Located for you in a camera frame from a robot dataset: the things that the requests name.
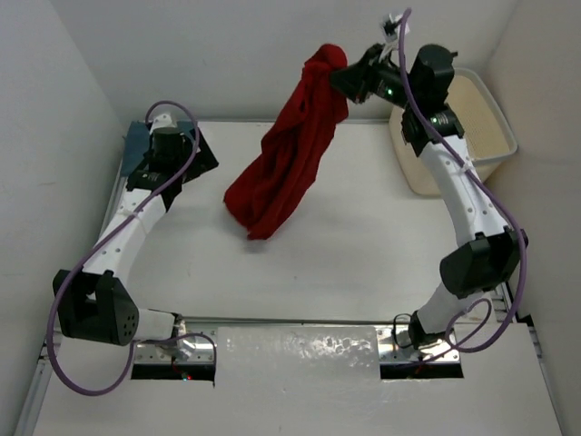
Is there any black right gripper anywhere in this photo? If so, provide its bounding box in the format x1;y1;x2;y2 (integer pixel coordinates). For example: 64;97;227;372
327;42;421;110

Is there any teal blue t shirt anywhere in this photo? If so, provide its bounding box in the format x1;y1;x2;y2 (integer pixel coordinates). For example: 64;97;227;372
121;120;201;174

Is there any red t shirt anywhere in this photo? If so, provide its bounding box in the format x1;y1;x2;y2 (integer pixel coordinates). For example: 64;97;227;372
223;44;349;241

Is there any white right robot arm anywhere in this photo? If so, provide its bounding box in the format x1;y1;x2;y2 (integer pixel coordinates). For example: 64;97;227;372
330;44;527;349

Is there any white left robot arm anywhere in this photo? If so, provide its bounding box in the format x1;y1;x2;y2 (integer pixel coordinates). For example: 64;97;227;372
53;127;218;346

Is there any cream plastic laundry basket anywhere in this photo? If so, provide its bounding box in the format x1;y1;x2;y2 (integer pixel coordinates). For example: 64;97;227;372
389;68;517;197

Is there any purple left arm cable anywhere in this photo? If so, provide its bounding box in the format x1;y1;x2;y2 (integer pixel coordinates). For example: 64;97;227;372
47;100;219;395

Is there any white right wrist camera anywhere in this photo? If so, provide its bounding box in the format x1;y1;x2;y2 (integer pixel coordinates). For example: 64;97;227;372
380;11;410;41

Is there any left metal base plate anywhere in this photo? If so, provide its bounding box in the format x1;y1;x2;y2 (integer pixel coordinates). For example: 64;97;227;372
133;320;218;365

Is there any metal base plate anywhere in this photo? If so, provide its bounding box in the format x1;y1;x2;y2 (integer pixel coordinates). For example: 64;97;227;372
377;323;460;365
133;320;218;365

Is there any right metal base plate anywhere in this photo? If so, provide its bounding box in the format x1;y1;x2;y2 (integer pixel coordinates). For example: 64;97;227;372
377;323;460;365

